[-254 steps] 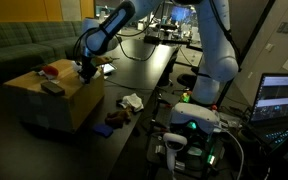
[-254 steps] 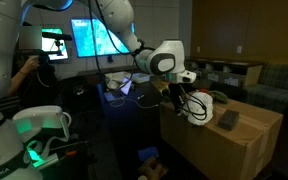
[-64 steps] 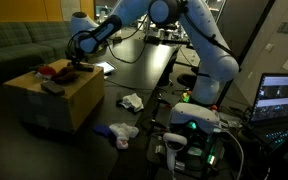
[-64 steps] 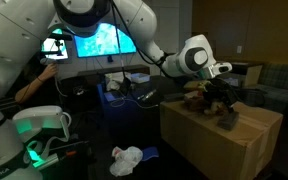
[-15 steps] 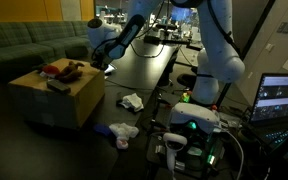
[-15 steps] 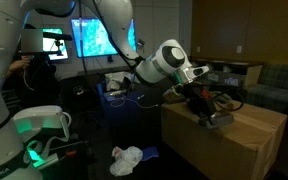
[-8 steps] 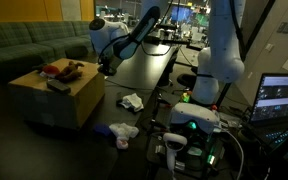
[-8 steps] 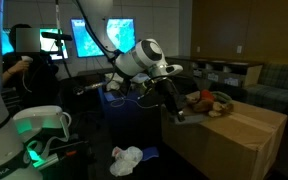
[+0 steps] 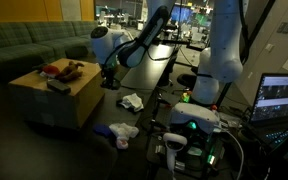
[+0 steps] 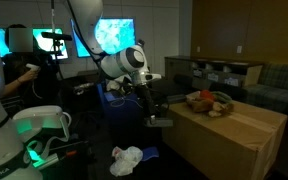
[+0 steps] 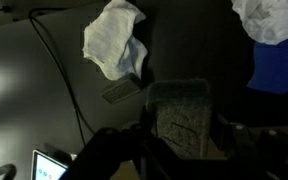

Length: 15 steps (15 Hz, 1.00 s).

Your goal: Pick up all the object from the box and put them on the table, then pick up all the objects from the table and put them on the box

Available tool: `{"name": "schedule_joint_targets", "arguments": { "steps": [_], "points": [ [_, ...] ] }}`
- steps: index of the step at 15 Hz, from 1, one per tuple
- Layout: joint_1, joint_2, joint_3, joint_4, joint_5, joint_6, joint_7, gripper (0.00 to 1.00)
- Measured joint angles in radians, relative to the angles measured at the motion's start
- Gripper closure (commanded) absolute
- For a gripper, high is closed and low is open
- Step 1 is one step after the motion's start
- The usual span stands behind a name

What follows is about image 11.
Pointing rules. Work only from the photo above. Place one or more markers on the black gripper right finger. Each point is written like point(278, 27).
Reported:
point(229, 136)

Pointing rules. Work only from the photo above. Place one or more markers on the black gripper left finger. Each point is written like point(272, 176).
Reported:
point(149, 120)

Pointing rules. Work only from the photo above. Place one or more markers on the blue sponge cloth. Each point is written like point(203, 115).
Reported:
point(274, 66)

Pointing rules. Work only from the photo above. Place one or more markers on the white plastic bag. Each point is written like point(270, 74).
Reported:
point(270, 18)

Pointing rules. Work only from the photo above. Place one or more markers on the white terry towel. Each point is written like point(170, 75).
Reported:
point(110, 43)

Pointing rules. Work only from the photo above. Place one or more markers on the lit tablet screen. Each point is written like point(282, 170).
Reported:
point(47, 166)

